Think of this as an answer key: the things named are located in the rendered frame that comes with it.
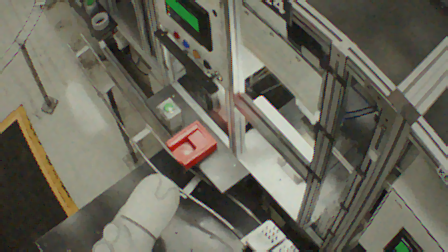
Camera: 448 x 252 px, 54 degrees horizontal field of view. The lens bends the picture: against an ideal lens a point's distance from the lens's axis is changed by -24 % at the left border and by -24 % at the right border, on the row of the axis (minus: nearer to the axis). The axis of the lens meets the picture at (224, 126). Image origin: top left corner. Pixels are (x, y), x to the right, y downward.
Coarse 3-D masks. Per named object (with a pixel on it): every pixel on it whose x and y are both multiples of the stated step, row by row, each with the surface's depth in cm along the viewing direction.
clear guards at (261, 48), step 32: (256, 0) 126; (256, 32) 139; (288, 32) 124; (320, 32) 111; (256, 64) 152; (288, 64) 135; (320, 64) 120; (352, 64) 107; (192, 96) 223; (224, 96) 191; (256, 96) 166; (288, 96) 147; (320, 96) 130; (352, 96) 115; (224, 128) 213; (256, 128) 183; (288, 128) 160; (352, 128) 124; (288, 160) 175; (352, 160) 134; (320, 192) 167; (320, 224) 184
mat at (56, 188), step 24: (24, 120) 342; (0, 144) 333; (24, 144) 332; (0, 168) 323; (24, 168) 322; (48, 168) 322; (0, 192) 313; (24, 192) 313; (48, 192) 313; (0, 216) 303; (24, 216) 304; (48, 216) 304; (0, 240) 294; (24, 240) 295
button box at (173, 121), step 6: (162, 102) 222; (168, 102) 222; (162, 108) 221; (174, 108) 220; (162, 114) 222; (168, 114) 219; (174, 114) 219; (180, 114) 222; (162, 120) 230; (168, 120) 220; (174, 120) 222; (180, 120) 225; (168, 126) 227; (174, 126) 225; (180, 126) 228
